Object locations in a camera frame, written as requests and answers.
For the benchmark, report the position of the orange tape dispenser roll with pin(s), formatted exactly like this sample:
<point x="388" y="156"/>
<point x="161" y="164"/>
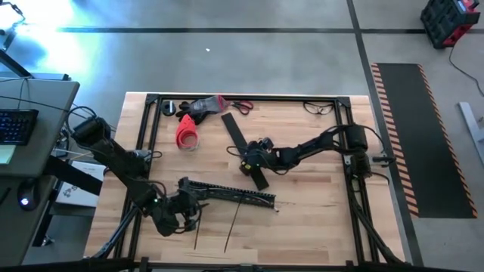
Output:
<point x="185" y="132"/>

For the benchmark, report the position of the black duct cover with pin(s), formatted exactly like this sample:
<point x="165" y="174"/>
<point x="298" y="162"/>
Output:
<point x="236" y="132"/>

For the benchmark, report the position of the black computer mouse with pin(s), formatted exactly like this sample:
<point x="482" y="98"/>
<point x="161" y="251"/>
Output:
<point x="28" y="190"/>

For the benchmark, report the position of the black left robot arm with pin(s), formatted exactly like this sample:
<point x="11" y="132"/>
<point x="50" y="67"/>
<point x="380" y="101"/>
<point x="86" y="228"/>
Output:
<point x="113" y="158"/>

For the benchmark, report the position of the grey desk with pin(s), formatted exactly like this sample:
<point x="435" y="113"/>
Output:
<point x="49" y="128"/>

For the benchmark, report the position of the black and red toolbox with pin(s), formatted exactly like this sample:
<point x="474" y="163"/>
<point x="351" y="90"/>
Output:
<point x="442" y="19"/>

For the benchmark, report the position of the black pen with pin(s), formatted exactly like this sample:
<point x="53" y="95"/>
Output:
<point x="4" y="197"/>

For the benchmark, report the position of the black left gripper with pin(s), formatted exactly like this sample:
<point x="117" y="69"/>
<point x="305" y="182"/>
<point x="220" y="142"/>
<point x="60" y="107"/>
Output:
<point x="177" y="209"/>

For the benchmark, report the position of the green sticky note pad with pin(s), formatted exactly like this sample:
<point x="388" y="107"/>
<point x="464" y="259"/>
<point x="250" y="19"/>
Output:
<point x="7" y="155"/>

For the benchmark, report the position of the grey metal profile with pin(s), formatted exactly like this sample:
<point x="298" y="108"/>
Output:
<point x="471" y="124"/>

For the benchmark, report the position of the black tripod stand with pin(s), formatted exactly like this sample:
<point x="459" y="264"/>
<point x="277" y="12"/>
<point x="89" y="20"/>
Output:
<point x="15" y="64"/>

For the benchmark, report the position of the black aluminium table frame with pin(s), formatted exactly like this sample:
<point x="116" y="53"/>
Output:
<point x="272" y="98"/>

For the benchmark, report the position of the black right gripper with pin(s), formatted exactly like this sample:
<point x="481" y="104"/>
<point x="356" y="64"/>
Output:
<point x="272" y="156"/>

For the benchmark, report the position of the black desk base beam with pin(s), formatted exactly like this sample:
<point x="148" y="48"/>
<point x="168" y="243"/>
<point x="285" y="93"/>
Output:
<point x="72" y="174"/>

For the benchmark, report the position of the grey metal mounting plate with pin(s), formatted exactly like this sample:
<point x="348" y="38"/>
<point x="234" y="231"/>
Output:
<point x="348" y="158"/>
<point x="141" y="153"/>

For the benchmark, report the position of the clear safety glasses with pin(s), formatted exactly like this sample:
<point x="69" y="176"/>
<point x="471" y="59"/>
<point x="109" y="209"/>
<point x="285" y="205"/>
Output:
<point x="321" y="109"/>

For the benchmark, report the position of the black orange-striped floor mat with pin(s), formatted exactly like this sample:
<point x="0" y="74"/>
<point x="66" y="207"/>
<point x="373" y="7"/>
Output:
<point x="423" y="140"/>

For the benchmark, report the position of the grey and red work glove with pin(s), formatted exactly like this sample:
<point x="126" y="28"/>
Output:
<point x="204" y="106"/>

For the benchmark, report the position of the black keyboard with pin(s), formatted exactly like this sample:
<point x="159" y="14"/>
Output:
<point x="17" y="126"/>

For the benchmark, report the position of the white printed cardboard box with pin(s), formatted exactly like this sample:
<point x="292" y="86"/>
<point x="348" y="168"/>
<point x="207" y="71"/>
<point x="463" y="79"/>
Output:
<point x="75" y="194"/>

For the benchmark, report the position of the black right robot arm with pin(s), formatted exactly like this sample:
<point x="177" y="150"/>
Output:
<point x="329" y="141"/>

